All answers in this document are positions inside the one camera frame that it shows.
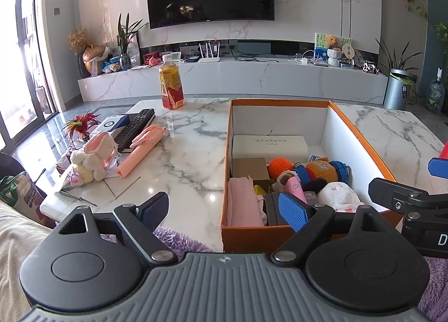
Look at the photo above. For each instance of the brown gourd vase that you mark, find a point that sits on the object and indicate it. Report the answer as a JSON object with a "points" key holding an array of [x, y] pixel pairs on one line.
{"points": [[94, 61]]}

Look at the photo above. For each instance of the green picture card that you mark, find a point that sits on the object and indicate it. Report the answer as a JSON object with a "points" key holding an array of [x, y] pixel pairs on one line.
{"points": [[320, 47]]}

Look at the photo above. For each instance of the black white cow toy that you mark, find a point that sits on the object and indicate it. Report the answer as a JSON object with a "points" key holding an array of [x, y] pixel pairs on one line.
{"points": [[371, 67]]}

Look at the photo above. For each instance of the teddy bear on shelf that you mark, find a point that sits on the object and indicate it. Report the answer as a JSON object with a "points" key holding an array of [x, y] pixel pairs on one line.
{"points": [[334, 57]]}

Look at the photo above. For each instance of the long white box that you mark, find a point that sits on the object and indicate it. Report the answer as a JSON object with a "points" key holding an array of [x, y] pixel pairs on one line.
{"points": [[269, 147]]}

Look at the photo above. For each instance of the yellow red drink bottle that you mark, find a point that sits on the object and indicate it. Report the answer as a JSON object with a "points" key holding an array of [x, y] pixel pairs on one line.
{"points": [[171, 87]]}

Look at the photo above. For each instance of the orange crochet ball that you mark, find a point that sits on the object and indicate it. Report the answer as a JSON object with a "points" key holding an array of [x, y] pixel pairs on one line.
{"points": [[280, 167]]}

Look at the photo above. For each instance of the orange cardboard box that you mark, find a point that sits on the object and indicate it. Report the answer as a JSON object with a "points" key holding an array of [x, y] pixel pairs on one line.
{"points": [[245, 239]]}

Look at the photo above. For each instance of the black remote control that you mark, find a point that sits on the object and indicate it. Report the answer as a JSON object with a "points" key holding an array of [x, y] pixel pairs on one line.
{"points": [[136, 126]]}

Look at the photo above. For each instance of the pink plastic case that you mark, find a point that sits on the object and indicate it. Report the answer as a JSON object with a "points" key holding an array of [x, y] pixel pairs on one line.
{"points": [[294, 185]]}

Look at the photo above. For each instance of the white router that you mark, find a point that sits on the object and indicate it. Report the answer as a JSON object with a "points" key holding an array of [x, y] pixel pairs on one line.
{"points": [[209, 59]]}

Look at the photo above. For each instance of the small yellow toy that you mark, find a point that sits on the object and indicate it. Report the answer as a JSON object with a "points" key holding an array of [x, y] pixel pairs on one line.
{"points": [[260, 190]]}

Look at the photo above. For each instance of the clear water jug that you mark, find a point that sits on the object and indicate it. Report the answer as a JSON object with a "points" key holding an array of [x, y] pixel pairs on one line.
{"points": [[435, 94]]}

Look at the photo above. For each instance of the dried flower bunch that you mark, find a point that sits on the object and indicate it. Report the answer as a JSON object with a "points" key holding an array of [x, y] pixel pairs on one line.
{"points": [[77, 40]]}

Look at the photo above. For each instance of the purple fuzzy blanket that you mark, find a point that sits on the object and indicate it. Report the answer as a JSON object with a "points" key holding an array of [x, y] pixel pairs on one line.
{"points": [[182, 239]]}

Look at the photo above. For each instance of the white and blue box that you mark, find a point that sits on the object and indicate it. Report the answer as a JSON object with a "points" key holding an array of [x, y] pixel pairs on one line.
{"points": [[112, 122]]}

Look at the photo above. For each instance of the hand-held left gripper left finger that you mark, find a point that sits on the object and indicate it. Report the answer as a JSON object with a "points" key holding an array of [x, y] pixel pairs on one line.
{"points": [[154, 210]]}

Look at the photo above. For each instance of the white lamb plush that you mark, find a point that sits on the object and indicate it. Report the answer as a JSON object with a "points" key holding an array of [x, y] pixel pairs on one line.
{"points": [[341, 196]]}

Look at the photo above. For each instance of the white paper pad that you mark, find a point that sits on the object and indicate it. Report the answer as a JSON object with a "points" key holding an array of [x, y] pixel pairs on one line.
{"points": [[56, 208]]}

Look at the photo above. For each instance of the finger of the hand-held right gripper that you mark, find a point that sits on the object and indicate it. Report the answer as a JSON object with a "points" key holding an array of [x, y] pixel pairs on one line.
{"points": [[402, 197], [440, 167]]}

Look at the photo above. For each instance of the red feather shuttlecock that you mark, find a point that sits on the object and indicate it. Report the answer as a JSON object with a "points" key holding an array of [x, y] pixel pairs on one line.
{"points": [[82, 124]]}

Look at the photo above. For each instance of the tall-leaf plant in vase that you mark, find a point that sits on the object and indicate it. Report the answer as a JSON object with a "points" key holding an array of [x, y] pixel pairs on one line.
{"points": [[126, 38]]}

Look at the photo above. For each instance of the glass sliding door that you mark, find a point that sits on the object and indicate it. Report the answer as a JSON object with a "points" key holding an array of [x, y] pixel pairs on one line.
{"points": [[21, 45]]}

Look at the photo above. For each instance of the green printed bag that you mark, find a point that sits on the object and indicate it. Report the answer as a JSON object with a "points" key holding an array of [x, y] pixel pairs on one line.
{"points": [[19, 192]]}

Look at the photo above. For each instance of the hanging green vine plant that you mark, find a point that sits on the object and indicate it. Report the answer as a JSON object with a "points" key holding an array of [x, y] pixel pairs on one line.
{"points": [[442, 38]]}

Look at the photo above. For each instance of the round paper fan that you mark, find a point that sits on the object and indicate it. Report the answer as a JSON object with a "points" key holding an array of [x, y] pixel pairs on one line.
{"points": [[348, 52]]}

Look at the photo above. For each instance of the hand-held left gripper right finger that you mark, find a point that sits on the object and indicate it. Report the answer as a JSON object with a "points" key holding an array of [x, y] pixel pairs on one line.
{"points": [[292, 210]]}

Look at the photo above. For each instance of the pink white bunny plush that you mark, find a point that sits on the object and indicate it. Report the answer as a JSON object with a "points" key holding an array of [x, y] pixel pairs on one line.
{"points": [[92, 157]]}

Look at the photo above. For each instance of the grey card box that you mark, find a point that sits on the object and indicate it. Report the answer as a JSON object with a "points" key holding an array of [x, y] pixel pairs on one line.
{"points": [[311, 197]]}

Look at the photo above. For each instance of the pink fabric pouch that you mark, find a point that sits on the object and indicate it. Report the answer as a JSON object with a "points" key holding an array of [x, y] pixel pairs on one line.
{"points": [[243, 203]]}

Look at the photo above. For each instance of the grey trash can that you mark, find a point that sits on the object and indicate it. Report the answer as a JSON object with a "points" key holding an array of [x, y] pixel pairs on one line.
{"points": [[399, 91]]}

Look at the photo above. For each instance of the white desk thermometer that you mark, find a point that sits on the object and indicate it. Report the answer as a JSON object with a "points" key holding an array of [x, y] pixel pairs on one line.
{"points": [[173, 57]]}

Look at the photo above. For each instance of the red paper cup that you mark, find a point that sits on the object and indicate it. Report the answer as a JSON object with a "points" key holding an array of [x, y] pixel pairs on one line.
{"points": [[444, 152]]}

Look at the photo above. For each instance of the small brown teddy bear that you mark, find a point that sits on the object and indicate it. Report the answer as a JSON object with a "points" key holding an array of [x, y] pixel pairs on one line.
{"points": [[331, 42]]}

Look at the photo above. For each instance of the long-leaf potted plant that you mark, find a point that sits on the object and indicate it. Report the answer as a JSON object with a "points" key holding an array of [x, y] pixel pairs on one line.
{"points": [[399, 59]]}

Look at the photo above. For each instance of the white marble television cabinet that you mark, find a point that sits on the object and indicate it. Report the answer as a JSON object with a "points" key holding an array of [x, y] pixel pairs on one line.
{"points": [[227, 80]]}

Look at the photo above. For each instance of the small brown box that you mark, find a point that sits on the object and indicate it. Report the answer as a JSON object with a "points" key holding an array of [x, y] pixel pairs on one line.
{"points": [[249, 168]]}

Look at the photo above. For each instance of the beige sofa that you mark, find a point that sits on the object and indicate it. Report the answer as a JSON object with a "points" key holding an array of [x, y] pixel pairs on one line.
{"points": [[14, 255]]}

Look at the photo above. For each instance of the metal tweezers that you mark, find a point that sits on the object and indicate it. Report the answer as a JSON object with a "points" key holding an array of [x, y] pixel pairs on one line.
{"points": [[80, 198]]}

